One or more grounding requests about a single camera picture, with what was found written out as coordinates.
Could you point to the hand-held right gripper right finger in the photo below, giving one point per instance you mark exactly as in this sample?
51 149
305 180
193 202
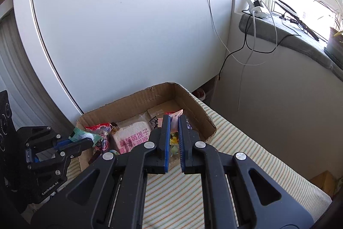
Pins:
182 145

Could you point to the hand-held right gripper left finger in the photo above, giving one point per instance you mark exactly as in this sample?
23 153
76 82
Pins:
166 143

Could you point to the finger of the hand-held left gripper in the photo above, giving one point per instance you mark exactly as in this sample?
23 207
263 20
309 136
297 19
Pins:
40 137
77 148

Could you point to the yellow candy packet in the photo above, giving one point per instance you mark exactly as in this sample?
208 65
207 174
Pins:
174 139

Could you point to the green candy packet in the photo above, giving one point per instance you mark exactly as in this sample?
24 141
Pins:
83 135

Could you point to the red clear snack packet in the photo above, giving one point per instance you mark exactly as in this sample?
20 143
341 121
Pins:
97 127

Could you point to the sliced bread bag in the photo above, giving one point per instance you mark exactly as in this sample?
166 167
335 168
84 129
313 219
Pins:
131 132

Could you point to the brown cardboard box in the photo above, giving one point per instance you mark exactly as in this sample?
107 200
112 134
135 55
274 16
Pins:
187 100

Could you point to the striped bed sheet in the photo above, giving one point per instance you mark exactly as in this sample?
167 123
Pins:
254 164

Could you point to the white wardrobe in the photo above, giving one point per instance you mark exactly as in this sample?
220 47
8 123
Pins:
120 30

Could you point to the grey window sill cover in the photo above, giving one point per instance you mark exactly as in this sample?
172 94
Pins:
294 44

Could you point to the white power strip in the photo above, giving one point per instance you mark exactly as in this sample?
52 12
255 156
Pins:
258 12

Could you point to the potted spider plant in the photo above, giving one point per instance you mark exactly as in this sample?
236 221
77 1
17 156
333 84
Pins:
333 44

